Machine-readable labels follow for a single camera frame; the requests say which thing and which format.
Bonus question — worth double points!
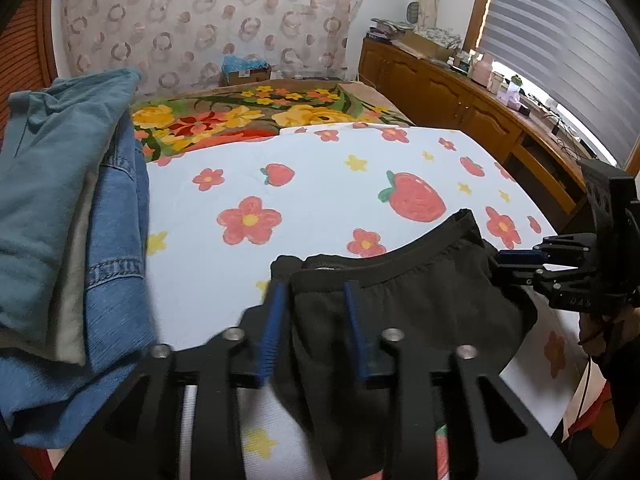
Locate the wooden sideboard cabinet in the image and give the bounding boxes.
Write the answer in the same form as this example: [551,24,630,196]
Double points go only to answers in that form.
[358,38,593,234]

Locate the person right hand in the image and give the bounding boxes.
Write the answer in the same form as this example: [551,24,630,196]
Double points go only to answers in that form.
[579,308,639,358]

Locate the white strawberry print sheet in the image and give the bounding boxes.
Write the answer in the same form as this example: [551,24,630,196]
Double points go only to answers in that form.
[144,121,609,480]

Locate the teal folded pants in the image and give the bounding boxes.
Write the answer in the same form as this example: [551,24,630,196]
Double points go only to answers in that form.
[1,67,141,346]

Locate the zebra window blind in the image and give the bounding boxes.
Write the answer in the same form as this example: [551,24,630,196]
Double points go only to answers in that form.
[480,0,639,164]

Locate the black shorts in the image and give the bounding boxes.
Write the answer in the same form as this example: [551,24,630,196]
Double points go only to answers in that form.
[270,209,538,479]

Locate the cardboard box on cabinet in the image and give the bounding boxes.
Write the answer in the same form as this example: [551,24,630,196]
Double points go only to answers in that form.
[398,32,456,62]

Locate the pink bottle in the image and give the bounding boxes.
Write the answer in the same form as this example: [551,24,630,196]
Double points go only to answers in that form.
[470,53,494,88]

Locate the wooden louvered wardrobe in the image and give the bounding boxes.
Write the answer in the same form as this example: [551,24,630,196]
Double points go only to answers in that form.
[0,0,58,132]

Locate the floral blanket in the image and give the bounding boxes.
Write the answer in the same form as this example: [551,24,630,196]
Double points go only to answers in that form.
[131,79,412,162]

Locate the circle pattern lace curtain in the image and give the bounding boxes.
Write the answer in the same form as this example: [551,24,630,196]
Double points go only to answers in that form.
[61,0,362,96]

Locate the beige folded garment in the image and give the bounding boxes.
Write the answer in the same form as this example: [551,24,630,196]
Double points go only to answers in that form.
[0,169,101,366]

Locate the cardboard box with blue cloth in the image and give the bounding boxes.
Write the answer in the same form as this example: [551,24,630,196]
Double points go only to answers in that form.
[221,54,271,86]

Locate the blue denim folded jeans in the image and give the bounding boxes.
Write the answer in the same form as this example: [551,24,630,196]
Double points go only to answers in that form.
[1,116,156,448]

